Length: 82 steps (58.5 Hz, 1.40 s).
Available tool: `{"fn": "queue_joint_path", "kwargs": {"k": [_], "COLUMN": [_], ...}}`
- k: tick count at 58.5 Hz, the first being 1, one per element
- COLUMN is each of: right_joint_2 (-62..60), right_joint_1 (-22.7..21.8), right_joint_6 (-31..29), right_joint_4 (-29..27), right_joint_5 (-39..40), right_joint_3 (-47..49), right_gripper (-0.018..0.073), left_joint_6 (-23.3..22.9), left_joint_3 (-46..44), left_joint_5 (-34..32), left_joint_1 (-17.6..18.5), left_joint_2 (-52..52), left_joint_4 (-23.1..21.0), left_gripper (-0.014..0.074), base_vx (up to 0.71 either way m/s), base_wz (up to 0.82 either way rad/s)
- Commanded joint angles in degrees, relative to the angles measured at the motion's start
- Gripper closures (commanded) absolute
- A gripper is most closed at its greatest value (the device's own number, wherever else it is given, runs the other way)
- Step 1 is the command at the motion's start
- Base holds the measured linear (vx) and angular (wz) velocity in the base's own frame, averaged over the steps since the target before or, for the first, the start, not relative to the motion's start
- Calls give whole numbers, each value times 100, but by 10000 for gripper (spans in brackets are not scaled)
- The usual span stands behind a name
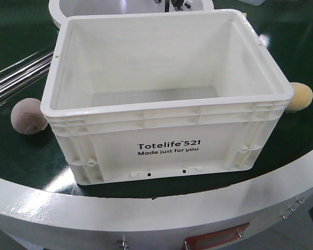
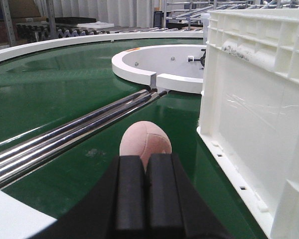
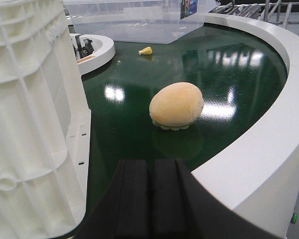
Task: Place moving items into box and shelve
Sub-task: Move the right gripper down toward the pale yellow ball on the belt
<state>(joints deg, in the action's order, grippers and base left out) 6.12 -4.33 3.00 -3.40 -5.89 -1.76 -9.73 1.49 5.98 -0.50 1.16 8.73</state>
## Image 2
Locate white inner ring hub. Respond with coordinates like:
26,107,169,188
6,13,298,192
112,44,206,94

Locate grey roller conveyor rack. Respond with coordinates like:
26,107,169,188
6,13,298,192
16,20,204,42

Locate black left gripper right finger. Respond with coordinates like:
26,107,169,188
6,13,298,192
146,154,229,239

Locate white outer turntable rim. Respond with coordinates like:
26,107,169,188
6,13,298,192
0,33,201,239

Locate white plastic tote box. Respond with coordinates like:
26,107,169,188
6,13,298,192
197,8,299,239

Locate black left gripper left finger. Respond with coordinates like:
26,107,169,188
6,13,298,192
57,155,147,239

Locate chrome roller bars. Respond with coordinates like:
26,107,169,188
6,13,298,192
0,90,166,188

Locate black knob on hub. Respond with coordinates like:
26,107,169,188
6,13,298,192
193,49,206,70

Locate pink stitched soft ball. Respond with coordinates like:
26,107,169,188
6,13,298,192
119,121,172,169

